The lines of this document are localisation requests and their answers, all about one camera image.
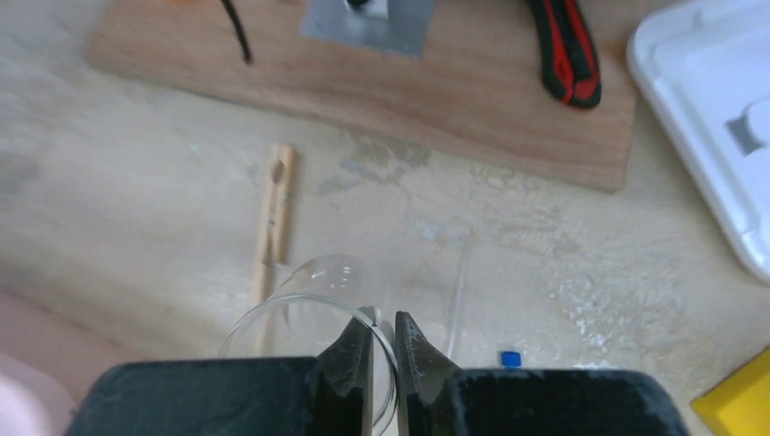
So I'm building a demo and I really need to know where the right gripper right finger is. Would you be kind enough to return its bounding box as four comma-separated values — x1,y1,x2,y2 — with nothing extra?
393,312,688,435

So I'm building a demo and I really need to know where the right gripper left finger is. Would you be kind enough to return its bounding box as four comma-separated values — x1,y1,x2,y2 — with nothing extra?
65,319,373,435

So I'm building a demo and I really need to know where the test tube blue cap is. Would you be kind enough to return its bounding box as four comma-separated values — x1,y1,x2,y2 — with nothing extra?
499,351,522,369

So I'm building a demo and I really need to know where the small glass beaker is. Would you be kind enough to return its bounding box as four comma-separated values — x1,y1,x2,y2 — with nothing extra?
219,254,398,435

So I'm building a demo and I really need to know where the wooden stick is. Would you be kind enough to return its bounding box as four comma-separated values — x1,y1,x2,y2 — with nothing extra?
251,143,297,356

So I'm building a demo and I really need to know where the pink plastic bin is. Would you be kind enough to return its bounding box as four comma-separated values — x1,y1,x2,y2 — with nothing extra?
1,292,142,435

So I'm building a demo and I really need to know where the yellow test tube rack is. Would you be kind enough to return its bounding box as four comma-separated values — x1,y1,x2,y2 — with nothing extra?
691,347,769,436

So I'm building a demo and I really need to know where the thin glass stirring rod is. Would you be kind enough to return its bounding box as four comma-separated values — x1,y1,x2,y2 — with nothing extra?
446,231,472,360

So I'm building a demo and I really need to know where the wooden board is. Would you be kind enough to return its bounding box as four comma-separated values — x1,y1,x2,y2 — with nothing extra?
85,1,652,191

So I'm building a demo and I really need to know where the red utility knife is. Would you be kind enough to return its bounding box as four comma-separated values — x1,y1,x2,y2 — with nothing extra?
527,0,602,109

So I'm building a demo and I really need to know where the white plastic lid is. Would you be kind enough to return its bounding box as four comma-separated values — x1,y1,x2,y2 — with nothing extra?
627,1,769,282

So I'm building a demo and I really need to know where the grey metal bracket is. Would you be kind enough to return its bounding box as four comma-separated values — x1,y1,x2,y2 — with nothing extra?
300,0,436,58

